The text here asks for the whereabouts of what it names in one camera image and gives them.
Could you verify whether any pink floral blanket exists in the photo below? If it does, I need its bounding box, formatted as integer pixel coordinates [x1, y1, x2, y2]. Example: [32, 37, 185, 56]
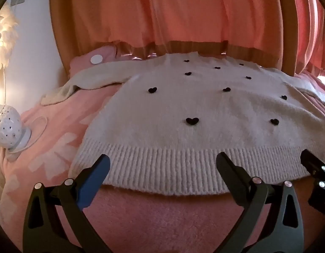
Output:
[0, 46, 325, 253]

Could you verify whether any white feather lamp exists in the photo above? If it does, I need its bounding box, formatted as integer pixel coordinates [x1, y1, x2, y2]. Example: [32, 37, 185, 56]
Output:
[0, 13, 20, 104]

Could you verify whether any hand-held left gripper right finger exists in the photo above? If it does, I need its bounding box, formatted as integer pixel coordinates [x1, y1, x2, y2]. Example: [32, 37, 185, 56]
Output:
[216, 152, 305, 253]

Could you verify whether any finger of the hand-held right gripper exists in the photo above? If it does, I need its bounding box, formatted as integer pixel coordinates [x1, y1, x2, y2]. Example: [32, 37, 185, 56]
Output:
[300, 149, 325, 217]

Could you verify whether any orange curtain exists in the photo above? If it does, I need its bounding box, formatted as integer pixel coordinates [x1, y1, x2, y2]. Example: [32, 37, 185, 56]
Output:
[49, 0, 325, 77]

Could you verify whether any pink pillow with white dot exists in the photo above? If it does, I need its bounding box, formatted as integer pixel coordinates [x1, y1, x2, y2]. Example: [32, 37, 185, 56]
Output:
[69, 46, 119, 72]

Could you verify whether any white sweater with black hearts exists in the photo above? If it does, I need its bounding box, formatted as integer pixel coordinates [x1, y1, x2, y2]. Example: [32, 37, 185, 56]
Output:
[41, 53, 325, 197]

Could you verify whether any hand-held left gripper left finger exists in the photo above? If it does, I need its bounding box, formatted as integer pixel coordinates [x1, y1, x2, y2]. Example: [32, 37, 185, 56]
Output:
[22, 153, 113, 253]

